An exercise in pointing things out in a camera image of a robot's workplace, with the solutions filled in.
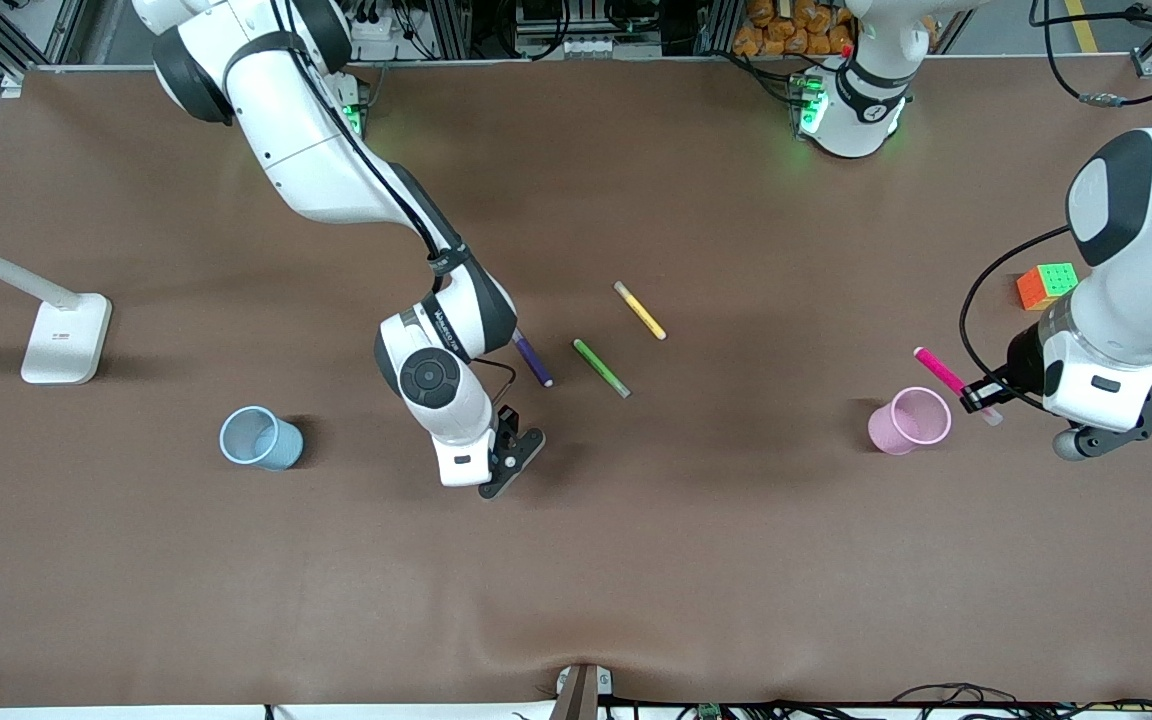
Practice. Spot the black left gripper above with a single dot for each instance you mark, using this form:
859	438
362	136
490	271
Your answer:
1021	361

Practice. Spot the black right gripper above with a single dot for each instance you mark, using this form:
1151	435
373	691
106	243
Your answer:
505	429

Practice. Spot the pink marker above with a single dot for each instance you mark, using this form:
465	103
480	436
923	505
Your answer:
939	372

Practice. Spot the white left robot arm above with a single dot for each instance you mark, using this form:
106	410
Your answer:
1136	300

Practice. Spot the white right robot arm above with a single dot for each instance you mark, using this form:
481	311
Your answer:
316	170

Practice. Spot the purple marker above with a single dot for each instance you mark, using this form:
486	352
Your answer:
536	365

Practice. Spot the pink cup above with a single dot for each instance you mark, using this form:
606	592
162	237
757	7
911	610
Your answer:
896	430

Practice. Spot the green marker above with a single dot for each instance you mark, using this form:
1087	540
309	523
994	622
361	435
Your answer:
601	368

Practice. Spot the colourful puzzle cube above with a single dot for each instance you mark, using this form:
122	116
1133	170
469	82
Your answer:
1044	287

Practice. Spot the yellow marker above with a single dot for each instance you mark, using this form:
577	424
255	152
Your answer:
640	311

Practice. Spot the light blue cup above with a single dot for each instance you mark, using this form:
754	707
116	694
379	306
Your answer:
271	445

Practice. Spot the white connector strip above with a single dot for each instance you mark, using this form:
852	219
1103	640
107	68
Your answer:
591	46

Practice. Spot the orange snack bag pile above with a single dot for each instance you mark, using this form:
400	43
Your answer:
786	30

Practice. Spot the white power strip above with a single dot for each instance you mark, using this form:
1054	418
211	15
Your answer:
378	28

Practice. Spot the white desk lamp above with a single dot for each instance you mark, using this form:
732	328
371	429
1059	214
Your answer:
66	340

